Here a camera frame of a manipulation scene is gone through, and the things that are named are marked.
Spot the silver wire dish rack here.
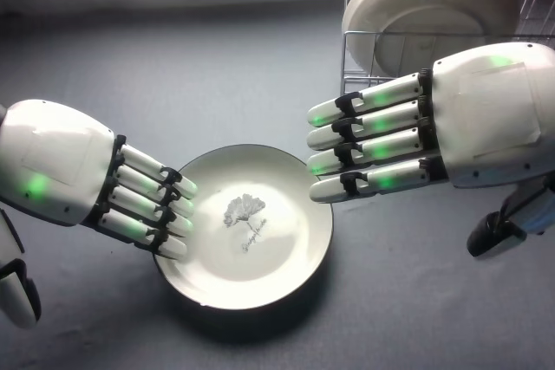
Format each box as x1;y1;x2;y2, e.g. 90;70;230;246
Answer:
340;0;555;96

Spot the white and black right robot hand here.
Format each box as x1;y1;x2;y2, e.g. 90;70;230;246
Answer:
305;42;555;258

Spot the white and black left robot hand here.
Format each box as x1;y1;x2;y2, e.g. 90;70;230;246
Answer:
0;100;199;330

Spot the grey table cloth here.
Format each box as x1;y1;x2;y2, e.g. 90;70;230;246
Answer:
0;0;555;370

